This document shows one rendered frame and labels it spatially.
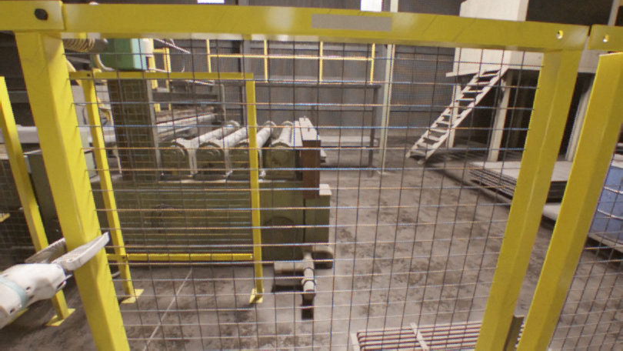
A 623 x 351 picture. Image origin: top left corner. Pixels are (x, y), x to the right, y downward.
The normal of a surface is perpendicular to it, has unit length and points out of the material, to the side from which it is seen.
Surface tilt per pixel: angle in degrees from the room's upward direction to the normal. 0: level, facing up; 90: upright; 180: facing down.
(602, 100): 90
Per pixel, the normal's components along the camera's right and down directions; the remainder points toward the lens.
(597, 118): -1.00, 0.00
